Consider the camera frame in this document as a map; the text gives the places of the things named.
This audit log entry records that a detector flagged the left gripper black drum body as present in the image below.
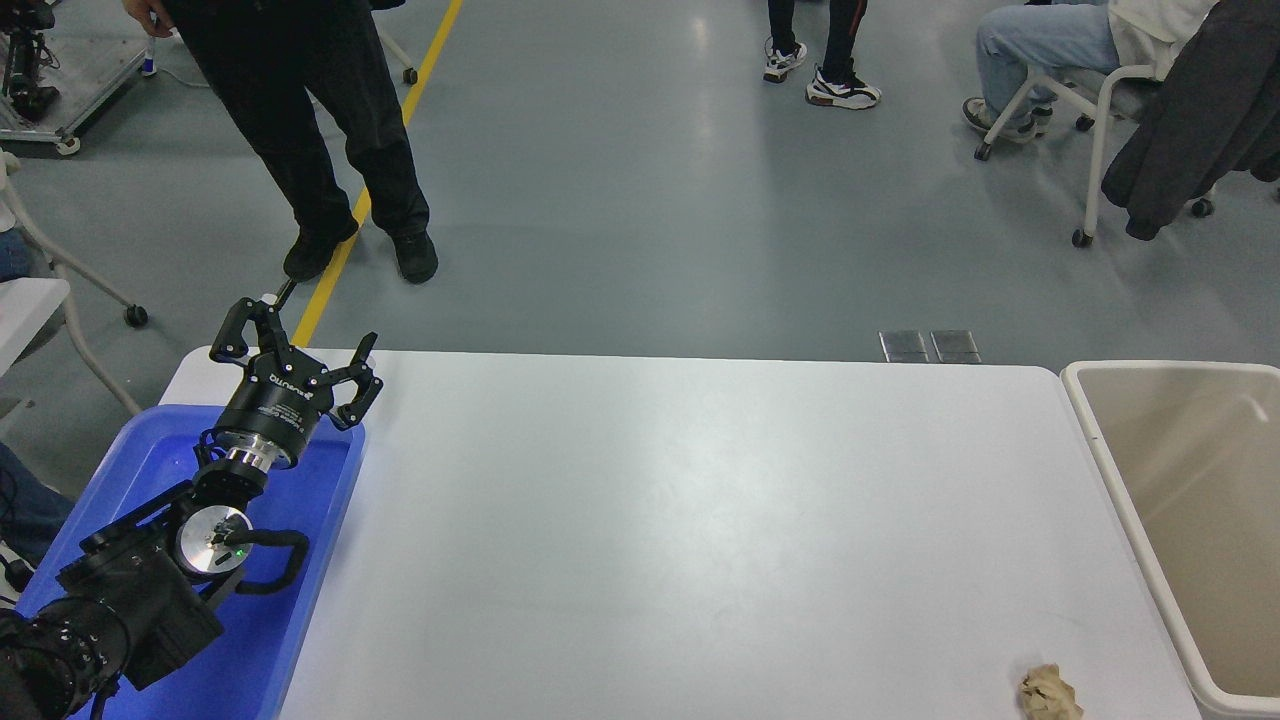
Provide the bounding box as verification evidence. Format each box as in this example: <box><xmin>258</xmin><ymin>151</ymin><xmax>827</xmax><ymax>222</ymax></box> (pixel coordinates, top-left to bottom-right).
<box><xmin>220</xmin><ymin>350</ymin><xmax>338</xmax><ymax>453</ymax></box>

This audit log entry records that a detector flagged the crumpled tan paper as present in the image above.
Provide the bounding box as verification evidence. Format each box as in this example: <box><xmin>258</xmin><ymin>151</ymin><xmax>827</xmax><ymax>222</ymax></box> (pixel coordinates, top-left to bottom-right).
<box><xmin>1018</xmin><ymin>663</ymin><xmax>1085</xmax><ymax>720</ymax></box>

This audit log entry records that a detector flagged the standing person's right hand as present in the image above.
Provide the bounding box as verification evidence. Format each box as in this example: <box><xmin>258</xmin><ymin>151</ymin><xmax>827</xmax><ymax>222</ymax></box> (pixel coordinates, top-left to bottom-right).
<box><xmin>122</xmin><ymin>0</ymin><xmax>177</xmax><ymax>41</ymax></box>

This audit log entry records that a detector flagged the blue plastic tray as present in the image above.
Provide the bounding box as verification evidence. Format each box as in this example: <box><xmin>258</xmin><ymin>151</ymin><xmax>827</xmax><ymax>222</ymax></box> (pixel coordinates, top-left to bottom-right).
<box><xmin>15</xmin><ymin>403</ymin><xmax>367</xmax><ymax>720</ymax></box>

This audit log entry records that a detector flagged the standing person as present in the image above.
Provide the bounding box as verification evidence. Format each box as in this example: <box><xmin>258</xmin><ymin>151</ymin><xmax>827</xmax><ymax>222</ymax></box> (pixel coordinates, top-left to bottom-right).
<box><xmin>122</xmin><ymin>0</ymin><xmax>440</xmax><ymax>284</ymax></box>

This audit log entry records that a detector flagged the white wheeled chair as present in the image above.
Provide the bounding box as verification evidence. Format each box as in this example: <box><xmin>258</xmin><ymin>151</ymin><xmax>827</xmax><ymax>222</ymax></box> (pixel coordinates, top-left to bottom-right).
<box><xmin>375</xmin><ymin>24</ymin><xmax>419</xmax><ymax>85</ymax></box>
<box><xmin>973</xmin><ymin>20</ymin><xmax>1216</xmax><ymax>249</ymax></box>
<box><xmin>0</xmin><ymin>150</ymin><xmax>149</xmax><ymax>416</ymax></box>

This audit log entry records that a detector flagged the person at table end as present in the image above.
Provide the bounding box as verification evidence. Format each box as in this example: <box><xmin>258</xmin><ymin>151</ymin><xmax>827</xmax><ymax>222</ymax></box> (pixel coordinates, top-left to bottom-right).
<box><xmin>0</xmin><ymin>443</ymin><xmax>77</xmax><ymax>567</ymax></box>

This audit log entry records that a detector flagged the grey metal wheeled platform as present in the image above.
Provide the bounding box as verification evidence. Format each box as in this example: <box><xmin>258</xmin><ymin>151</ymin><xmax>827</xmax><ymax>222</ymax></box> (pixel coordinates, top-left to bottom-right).
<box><xmin>0</xmin><ymin>38</ymin><xmax>157</xmax><ymax>156</ymax></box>

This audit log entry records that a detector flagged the black machine on platform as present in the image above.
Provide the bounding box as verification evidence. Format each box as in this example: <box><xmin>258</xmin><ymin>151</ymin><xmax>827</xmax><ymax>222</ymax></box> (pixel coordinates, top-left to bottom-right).
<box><xmin>0</xmin><ymin>0</ymin><xmax>59</xmax><ymax>123</ymax></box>

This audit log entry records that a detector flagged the walking person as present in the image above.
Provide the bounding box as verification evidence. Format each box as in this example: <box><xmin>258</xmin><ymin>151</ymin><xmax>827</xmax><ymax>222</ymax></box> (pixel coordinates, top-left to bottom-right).
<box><xmin>763</xmin><ymin>0</ymin><xmax>883</xmax><ymax>111</ymax></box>

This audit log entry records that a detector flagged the seated person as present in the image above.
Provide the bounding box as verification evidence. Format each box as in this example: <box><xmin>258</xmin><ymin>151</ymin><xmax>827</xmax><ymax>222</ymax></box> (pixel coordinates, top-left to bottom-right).
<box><xmin>962</xmin><ymin>0</ymin><xmax>1216</xmax><ymax>141</ymax></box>

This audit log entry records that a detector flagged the large pale bin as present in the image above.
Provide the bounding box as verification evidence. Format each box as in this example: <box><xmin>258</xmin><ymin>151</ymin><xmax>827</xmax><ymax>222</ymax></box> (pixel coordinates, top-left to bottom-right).
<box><xmin>1060</xmin><ymin>361</ymin><xmax>1280</xmax><ymax>720</ymax></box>

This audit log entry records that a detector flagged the dark jacket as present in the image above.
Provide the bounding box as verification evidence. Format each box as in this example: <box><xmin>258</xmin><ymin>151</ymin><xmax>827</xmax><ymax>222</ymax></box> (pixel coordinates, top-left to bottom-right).
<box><xmin>1100</xmin><ymin>0</ymin><xmax>1280</xmax><ymax>241</ymax></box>

